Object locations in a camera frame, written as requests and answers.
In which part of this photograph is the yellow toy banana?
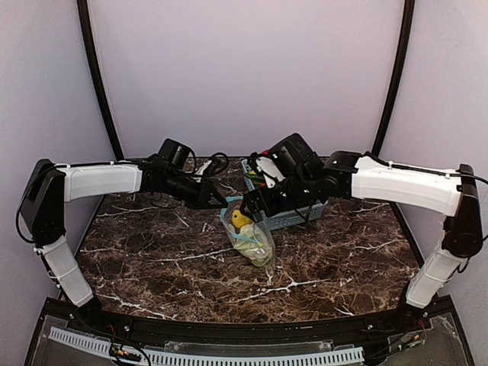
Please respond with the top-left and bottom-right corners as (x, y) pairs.
(231, 209), (253, 231)

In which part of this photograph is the clear zip top bag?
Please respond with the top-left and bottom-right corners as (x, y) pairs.
(220, 196), (276, 278)

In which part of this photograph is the white toy cauliflower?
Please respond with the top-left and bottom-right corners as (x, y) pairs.
(231, 223), (275, 267)

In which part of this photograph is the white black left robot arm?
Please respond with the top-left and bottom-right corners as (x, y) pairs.
(15, 139), (227, 310)

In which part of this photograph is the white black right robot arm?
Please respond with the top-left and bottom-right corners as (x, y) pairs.
(239, 133), (486, 309)

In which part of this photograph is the light blue perforated basket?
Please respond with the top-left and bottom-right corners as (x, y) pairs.
(241, 159), (328, 230)

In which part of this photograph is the green toy cucumber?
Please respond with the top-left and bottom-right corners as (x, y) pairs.
(245, 173), (265, 184)

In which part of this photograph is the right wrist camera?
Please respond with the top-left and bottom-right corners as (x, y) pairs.
(248, 152), (285, 188)

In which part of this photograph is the black front frame rail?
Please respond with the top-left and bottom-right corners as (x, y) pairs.
(39, 296), (453, 347)

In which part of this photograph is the light blue slotted cable duct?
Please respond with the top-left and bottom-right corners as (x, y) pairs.
(47, 327), (364, 366)

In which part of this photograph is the black right rear frame post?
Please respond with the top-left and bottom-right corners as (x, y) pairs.
(371, 0), (416, 156)

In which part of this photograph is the black frame post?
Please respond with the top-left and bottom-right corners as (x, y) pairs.
(76, 0), (124, 160)
(371, 0), (416, 156)

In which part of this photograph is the black left rear frame post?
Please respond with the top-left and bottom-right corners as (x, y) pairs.
(76, 0), (124, 160)

